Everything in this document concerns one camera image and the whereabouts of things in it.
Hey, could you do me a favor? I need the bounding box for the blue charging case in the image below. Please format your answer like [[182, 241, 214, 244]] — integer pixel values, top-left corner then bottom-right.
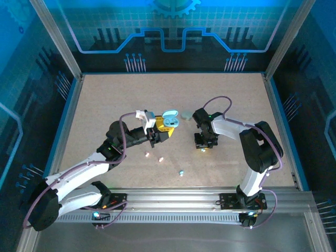
[[162, 109, 181, 129]]

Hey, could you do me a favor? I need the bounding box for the black controller box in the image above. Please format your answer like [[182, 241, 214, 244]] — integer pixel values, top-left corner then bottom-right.
[[91, 209, 111, 229]]

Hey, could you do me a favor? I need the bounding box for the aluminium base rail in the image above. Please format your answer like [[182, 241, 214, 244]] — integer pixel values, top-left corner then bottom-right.
[[72, 186, 317, 213]]

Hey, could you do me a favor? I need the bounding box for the aluminium side rail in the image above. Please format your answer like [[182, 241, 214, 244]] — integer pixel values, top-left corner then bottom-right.
[[262, 73, 333, 252], [15, 74, 85, 252]]

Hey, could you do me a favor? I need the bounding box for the grey slotted cable duct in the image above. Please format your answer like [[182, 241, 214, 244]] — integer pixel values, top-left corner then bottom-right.
[[56, 212, 245, 224]]

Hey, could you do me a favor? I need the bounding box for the aluminium frame post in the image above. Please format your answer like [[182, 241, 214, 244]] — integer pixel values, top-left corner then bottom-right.
[[28, 0, 84, 81], [264, 0, 317, 79]]

